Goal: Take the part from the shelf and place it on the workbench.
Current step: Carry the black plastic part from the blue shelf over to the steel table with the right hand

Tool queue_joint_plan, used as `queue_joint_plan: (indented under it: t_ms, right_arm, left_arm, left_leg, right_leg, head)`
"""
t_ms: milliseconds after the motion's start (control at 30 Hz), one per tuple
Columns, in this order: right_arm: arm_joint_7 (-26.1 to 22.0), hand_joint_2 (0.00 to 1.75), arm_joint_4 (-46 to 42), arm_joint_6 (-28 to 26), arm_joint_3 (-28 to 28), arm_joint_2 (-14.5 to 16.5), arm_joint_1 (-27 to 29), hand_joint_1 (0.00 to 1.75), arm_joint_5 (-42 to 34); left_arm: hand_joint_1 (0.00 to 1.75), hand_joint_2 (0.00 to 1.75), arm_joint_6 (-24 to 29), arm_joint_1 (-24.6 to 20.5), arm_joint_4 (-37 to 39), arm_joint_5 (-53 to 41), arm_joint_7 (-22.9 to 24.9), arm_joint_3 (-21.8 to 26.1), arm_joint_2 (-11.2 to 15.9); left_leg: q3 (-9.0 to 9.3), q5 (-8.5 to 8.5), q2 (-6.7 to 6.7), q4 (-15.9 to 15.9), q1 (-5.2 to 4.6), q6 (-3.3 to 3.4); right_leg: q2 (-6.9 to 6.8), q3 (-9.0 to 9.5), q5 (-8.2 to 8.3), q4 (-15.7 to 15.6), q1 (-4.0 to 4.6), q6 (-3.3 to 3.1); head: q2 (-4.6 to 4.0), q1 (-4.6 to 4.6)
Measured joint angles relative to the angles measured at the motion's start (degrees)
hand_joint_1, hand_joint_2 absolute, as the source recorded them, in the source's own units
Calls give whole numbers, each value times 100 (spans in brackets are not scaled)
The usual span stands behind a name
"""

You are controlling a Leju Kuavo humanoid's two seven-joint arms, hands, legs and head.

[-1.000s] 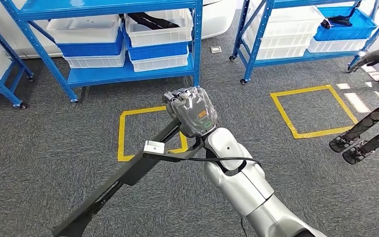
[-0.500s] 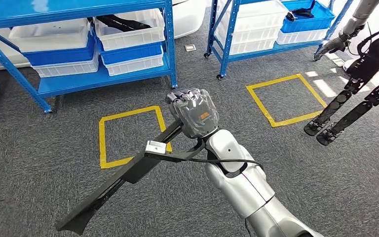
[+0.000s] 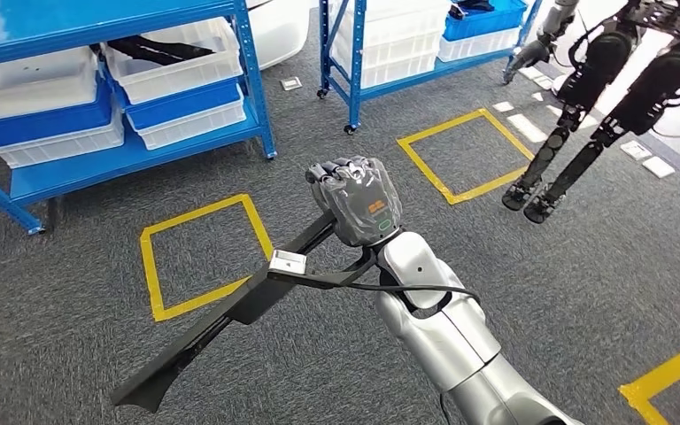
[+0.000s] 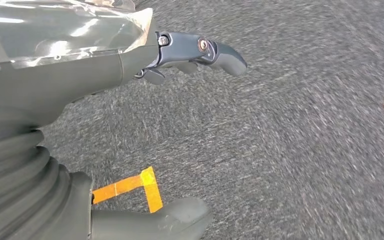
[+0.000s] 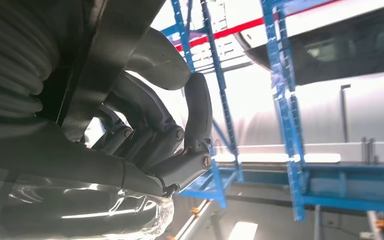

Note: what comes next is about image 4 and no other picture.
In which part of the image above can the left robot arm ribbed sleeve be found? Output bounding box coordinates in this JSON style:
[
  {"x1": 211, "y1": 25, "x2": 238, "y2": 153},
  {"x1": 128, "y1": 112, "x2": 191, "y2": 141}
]
[{"x1": 0, "y1": 125, "x2": 94, "y2": 240}]

